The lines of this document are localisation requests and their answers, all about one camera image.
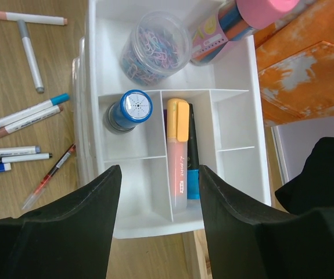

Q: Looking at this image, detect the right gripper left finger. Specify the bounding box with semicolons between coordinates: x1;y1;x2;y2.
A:
0;165;122;278

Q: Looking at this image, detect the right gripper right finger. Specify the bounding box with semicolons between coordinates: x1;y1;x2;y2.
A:
199;165;334;278

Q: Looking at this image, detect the black teal highlighter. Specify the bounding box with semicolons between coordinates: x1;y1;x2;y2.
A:
187;103;200;200

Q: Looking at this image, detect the lavender cap white marker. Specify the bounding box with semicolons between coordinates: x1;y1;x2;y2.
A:
0;146;41;157

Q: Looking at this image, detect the brown cap white marker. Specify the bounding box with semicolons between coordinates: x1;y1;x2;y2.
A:
0;105;63;138

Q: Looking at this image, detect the blue cap white marker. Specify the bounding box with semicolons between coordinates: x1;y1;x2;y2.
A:
0;93;70;128

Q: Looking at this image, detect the blue lid small jar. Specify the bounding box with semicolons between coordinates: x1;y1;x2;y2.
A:
104;90;153;134

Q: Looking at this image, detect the yellow pink highlighter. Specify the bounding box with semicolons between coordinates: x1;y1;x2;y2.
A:
167;98;189;214

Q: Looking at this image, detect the purple black highlighter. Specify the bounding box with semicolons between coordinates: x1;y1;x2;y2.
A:
163;109;168;138

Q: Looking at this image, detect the clear paperclip jar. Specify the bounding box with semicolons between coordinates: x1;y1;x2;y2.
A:
120;11;192;86

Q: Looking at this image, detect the grey cap white marker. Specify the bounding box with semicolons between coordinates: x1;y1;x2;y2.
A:
17;20;45;94

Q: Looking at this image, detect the pink lid pen tube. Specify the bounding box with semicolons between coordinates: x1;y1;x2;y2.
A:
190;0;299;66

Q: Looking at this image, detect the pink cap white marker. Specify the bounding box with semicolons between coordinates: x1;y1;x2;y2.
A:
0;11;68;26

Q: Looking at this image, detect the red clear pen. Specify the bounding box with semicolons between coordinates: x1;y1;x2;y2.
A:
21;143;76;211

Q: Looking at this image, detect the black white thin marker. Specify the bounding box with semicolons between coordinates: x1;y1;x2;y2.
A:
0;153;53;164

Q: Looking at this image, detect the white drawer organizer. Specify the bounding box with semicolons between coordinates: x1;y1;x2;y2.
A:
73;1;271;239

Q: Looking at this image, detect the orange patterned cloth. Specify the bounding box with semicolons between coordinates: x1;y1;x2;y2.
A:
254;0;334;126

